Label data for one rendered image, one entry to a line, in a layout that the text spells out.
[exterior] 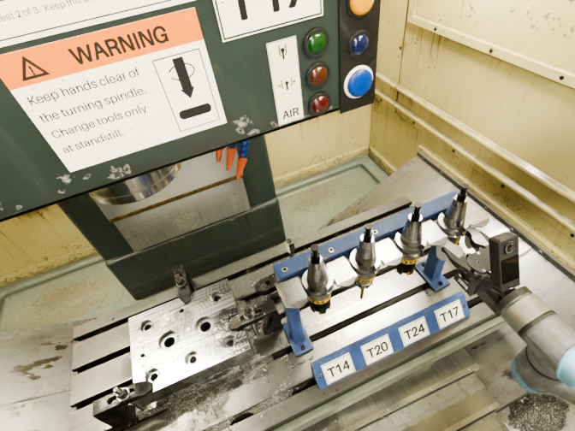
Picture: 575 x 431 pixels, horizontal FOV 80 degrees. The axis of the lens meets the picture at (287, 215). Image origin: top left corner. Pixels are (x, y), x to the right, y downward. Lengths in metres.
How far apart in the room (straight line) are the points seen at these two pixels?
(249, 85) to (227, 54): 0.04
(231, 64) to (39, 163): 0.19
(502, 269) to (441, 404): 0.51
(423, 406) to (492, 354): 0.28
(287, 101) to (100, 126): 0.18
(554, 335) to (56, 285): 1.84
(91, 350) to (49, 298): 0.75
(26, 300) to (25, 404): 0.61
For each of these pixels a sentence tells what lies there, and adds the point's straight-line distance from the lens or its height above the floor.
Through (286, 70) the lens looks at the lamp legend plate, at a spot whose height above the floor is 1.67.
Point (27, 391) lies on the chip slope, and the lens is 1.53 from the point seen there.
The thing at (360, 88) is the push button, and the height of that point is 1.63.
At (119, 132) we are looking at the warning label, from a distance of 0.36.
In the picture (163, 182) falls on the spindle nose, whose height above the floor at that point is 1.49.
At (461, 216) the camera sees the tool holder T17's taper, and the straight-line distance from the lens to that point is 0.80.
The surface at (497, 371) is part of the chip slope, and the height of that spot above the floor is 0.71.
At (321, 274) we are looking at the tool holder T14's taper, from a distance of 0.66.
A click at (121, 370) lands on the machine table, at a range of 1.13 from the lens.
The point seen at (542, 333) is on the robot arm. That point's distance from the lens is 0.77.
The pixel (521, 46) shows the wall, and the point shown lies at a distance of 1.19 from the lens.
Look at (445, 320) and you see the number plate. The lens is 1.02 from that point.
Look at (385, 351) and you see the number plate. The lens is 0.96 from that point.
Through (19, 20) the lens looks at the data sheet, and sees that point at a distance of 0.33.
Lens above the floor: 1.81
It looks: 46 degrees down
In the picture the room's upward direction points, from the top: 10 degrees counter-clockwise
